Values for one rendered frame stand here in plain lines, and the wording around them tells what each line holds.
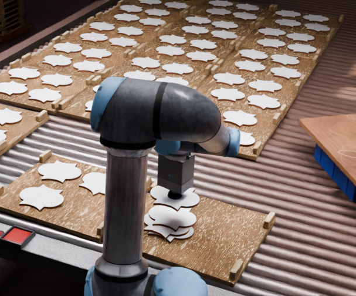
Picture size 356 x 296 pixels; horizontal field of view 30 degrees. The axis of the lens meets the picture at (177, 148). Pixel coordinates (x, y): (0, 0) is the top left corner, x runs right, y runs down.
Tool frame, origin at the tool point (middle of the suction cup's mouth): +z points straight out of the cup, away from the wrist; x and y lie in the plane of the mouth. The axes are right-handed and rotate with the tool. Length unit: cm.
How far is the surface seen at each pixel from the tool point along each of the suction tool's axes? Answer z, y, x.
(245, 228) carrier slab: 10.8, -17.3, -13.2
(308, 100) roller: 13, 8, -116
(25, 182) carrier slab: 11, 53, 8
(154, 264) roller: 13.0, -3.5, 14.6
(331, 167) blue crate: 8, -25, -60
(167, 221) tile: 8.3, 1.9, 0.6
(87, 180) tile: 9.9, 37.2, -4.6
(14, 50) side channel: 9, 140, -73
